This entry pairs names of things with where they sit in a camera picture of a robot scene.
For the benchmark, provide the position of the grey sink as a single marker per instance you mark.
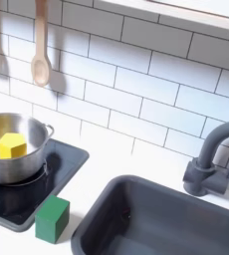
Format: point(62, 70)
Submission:
point(173, 225)

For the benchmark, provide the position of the green block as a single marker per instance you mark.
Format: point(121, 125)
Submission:
point(51, 219)

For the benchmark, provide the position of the wooden shelf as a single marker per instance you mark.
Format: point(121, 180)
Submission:
point(186, 10)

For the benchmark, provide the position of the yellow block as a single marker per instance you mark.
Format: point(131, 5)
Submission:
point(12, 147)

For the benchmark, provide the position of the wooden spoon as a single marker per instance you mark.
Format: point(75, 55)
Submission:
point(41, 69)

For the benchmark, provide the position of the grey tap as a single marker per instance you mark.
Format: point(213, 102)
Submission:
point(206, 179)

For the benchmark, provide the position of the black stove cooktop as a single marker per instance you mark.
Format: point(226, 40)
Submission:
point(66, 159)

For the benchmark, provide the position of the steel pot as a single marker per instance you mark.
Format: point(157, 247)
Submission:
point(20, 169)

